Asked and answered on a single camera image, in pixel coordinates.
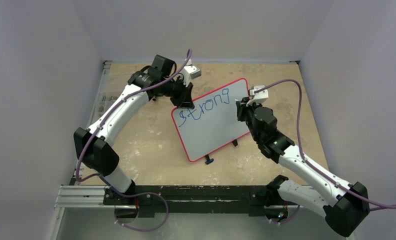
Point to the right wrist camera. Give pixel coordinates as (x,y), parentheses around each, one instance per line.
(257,95)

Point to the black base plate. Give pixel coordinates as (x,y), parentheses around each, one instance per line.
(252,200)

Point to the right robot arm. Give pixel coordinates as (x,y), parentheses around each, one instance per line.
(336,200)

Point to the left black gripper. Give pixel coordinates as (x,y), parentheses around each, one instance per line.
(183,95)

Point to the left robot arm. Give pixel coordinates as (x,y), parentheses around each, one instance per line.
(94,144)

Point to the pink framed whiteboard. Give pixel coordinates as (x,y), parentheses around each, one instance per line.
(213,121)

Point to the blue marker cap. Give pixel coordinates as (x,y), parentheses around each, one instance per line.
(209,161)

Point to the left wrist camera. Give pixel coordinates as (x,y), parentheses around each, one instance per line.
(190,72)

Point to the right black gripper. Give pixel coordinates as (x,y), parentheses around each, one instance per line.
(243,110)

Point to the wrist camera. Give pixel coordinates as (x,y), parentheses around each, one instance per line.
(190,72)
(257,95)

